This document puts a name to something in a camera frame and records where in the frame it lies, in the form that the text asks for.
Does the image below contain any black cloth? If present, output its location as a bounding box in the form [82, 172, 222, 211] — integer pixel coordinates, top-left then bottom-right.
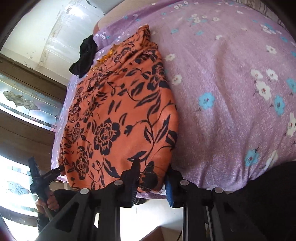
[69, 36, 99, 79]

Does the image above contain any orange black floral shirt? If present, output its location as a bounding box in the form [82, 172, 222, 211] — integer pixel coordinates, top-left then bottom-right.
[58, 25, 179, 194]

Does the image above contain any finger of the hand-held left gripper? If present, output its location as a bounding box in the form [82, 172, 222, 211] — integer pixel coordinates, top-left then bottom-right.
[53, 165, 66, 178]

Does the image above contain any pink beige sofa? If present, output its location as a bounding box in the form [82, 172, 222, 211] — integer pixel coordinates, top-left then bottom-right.
[92, 14, 110, 35]

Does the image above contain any purple floral bed sheet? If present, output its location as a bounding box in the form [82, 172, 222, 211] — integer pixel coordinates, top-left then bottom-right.
[50, 0, 296, 200]

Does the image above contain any person's left hand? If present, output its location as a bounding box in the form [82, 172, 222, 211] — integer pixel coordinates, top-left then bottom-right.
[36, 191, 60, 215]

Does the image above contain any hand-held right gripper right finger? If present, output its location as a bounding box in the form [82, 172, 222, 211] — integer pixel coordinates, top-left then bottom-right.
[165, 170, 234, 241]

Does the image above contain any person's left forearm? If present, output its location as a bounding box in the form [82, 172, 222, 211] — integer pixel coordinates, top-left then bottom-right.
[36, 210, 57, 234]

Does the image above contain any person's dark clothing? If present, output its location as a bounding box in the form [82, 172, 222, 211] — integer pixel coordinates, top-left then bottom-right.
[233, 159, 296, 241]

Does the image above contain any wooden door with stained glass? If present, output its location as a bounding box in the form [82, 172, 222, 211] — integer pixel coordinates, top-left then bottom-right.
[0, 53, 70, 232]

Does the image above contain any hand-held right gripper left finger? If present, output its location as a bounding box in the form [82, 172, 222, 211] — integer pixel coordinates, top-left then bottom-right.
[38, 159, 141, 241]

